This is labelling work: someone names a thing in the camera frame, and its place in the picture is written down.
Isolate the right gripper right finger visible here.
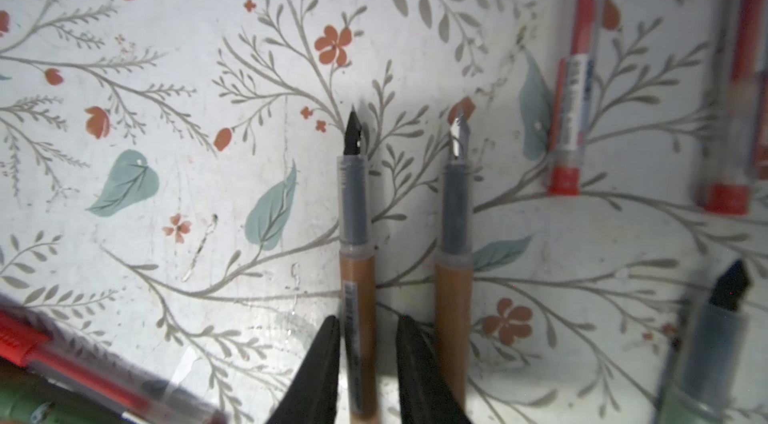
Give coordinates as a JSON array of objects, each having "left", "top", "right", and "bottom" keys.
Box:
[{"left": 396, "top": 316, "right": 471, "bottom": 424}]

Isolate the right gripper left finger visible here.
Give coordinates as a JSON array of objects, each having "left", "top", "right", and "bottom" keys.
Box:
[{"left": 267, "top": 315, "right": 341, "bottom": 424}]

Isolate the gold marker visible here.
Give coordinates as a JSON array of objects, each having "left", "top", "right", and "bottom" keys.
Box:
[{"left": 337, "top": 110, "right": 379, "bottom": 423}]

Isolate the light green marker pen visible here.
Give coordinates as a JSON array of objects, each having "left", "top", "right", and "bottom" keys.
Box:
[{"left": 656, "top": 259, "right": 752, "bottom": 424}]

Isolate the floral table mat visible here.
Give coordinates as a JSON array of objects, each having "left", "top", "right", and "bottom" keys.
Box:
[{"left": 1, "top": 0, "right": 767, "bottom": 423}]

